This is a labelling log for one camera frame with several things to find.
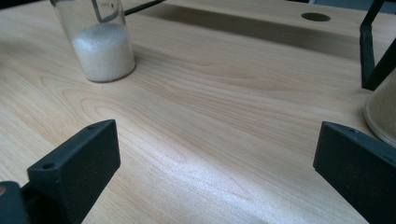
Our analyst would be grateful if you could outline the thin black rod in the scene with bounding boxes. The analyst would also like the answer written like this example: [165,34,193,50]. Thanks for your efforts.
[123,0,166,17]

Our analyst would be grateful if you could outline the glass jar of white granules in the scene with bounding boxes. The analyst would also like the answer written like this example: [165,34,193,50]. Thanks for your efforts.
[49,0,136,83]

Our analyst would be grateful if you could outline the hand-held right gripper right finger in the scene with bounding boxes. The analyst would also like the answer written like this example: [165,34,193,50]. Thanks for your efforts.
[313,121,396,224]

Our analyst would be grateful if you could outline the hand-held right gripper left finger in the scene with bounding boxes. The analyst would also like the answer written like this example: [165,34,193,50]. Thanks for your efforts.
[21,119,121,224]

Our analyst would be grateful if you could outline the metal spoon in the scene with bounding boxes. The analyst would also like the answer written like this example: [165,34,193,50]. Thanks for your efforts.
[91,0,120,23]

